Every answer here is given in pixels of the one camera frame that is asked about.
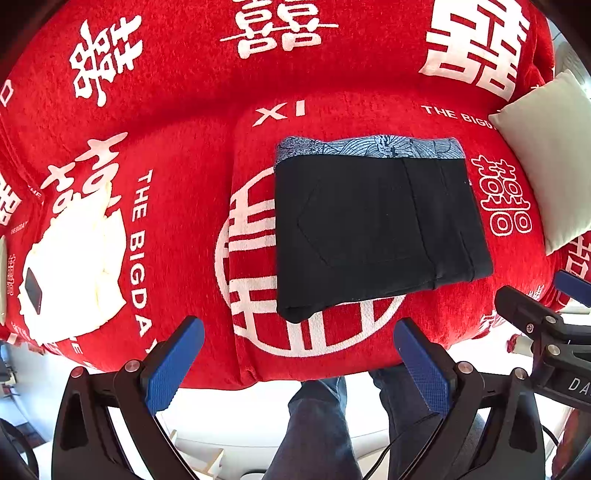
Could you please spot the person's left leg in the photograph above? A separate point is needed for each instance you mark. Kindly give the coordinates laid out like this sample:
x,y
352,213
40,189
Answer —
x,y
314,434

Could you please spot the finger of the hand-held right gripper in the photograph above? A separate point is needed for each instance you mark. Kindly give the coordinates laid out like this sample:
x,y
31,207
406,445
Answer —
x,y
521,309
575,284

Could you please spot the black pants with patterned waistband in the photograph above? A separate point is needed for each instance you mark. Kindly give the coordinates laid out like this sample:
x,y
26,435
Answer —
x,y
369,230

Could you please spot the person's right leg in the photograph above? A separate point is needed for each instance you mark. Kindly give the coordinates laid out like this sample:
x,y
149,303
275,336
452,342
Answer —
x,y
406,429

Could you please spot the white fluffy cloth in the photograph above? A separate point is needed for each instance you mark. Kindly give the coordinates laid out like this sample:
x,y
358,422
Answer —
x,y
74,258

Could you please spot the black phone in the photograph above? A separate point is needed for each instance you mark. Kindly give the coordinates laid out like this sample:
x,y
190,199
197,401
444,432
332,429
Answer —
x,y
33,290

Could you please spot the white pillow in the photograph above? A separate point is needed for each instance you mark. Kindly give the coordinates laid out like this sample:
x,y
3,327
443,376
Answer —
x,y
549,161

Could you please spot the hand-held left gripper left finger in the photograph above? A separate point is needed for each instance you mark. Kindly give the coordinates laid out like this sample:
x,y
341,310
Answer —
x,y
173,364

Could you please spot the red printed blanket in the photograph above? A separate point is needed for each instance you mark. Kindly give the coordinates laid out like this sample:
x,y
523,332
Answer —
x,y
184,115

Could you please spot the person's leg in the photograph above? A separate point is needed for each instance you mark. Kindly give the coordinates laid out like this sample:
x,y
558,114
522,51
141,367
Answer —
x,y
314,434
406,429

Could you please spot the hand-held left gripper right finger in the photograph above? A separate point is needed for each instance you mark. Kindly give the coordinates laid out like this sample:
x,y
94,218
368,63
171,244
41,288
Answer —
x,y
422,369

